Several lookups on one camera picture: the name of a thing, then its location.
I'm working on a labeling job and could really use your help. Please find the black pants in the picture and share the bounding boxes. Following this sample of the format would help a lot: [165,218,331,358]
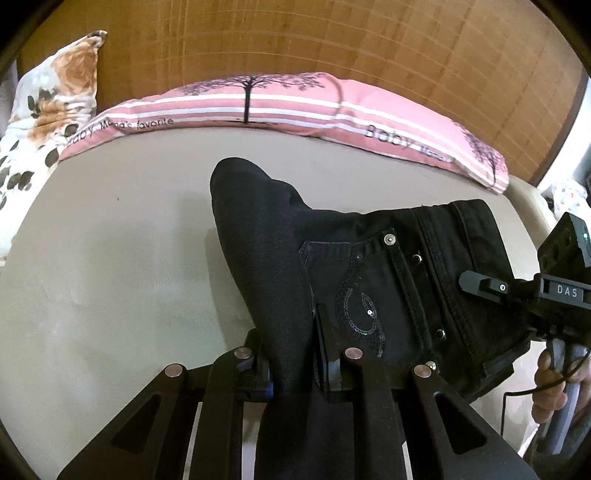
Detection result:
[209,157,532,480]

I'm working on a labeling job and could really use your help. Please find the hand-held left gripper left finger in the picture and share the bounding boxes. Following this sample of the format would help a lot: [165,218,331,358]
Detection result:
[55,329,274,480]

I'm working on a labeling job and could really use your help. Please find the white dotted cloth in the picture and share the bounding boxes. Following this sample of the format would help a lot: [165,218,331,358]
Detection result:
[538,178,591,234]

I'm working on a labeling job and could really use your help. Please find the beige bed mattress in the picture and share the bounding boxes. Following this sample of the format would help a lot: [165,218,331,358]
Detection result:
[0,122,557,480]

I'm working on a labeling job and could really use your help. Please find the person's right hand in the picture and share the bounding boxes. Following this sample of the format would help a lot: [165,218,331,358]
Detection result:
[531,346,591,426]

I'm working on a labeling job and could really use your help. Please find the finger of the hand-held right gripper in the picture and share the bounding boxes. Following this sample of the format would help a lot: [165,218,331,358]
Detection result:
[459,270,537,306]
[468,339,532,404]

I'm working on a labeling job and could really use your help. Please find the floral white orange pillow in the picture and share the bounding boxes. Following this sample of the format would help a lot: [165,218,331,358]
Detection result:
[0,30,109,259]

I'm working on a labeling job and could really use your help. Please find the black cable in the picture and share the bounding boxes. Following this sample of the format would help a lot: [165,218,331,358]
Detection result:
[501,350,591,439]

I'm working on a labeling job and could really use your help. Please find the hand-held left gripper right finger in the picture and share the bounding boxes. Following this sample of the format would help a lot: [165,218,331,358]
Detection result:
[314,305,539,480]

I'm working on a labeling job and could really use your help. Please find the pink striped tree-print pillow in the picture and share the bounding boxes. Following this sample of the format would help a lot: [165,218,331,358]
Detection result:
[58,71,510,195]

